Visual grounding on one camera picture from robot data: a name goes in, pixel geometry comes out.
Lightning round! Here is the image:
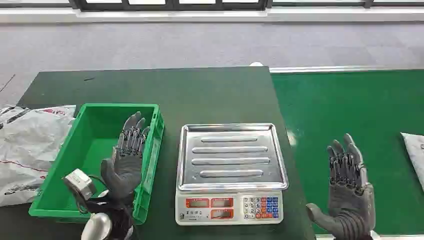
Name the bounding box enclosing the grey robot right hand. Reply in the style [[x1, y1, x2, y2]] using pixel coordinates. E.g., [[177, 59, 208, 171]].
[[305, 133, 377, 240]]

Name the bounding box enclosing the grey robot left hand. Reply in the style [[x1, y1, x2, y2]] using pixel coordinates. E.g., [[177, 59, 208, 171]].
[[100, 111, 152, 205]]

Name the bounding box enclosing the pale glossy plastic parcel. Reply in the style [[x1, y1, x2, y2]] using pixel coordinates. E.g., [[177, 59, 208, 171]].
[[400, 132, 424, 193]]

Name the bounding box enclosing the green plastic crate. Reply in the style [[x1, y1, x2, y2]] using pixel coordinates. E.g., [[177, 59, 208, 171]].
[[28, 102, 166, 225]]

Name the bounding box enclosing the green conveyor belt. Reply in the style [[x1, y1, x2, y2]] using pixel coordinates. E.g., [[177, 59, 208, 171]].
[[269, 65, 424, 240]]

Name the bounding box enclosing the white parcel bag red print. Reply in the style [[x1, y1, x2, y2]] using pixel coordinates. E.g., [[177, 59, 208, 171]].
[[0, 104, 77, 208]]

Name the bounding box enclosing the steel scale tray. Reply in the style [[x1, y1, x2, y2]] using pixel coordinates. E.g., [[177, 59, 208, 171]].
[[176, 123, 289, 192]]

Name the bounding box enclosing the white electronic scale body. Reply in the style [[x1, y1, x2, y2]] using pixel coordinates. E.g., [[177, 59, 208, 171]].
[[174, 189, 285, 226]]

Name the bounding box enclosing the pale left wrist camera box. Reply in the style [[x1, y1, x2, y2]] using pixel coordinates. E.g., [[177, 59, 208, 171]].
[[62, 168, 98, 201]]

